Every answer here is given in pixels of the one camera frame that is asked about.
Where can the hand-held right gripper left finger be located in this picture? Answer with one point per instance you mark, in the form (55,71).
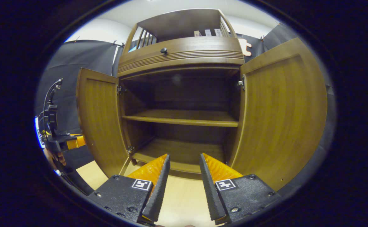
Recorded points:
(160,189)

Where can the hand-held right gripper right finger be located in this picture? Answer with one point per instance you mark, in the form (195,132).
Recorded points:
(209,189)

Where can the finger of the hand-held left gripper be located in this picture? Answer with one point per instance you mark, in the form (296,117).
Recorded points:
(76,142)

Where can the wooden cabinet door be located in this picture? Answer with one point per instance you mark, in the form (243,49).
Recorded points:
(281,119)
(100,119)

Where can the wooden double-door shoe cabinet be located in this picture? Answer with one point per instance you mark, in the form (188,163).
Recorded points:
(184,22)

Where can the metal door hinge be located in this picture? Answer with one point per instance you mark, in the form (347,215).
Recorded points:
(120,90)
(241,82)
(130,149)

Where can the wooden cabinet drawer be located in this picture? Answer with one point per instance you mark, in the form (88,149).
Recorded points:
(202,47)

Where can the wooden inner shelf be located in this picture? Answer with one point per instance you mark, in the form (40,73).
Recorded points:
(184,117)

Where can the black round drawer knob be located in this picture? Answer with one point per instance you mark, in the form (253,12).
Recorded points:
(164,50)

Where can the grey book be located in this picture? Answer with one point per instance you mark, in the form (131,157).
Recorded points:
(207,32)

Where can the white book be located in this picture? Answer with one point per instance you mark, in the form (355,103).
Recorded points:
(218,32)

